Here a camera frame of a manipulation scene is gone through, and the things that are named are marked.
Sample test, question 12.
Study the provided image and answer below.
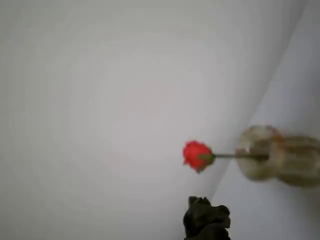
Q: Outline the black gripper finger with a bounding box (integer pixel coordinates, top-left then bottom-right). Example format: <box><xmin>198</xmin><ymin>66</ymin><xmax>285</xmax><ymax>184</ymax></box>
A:
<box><xmin>182</xmin><ymin>195</ymin><xmax>232</xmax><ymax>240</ymax></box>

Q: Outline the red rose green stem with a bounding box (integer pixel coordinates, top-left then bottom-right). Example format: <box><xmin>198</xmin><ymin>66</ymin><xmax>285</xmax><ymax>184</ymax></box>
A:
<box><xmin>181</xmin><ymin>139</ymin><xmax>270</xmax><ymax>175</ymax></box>

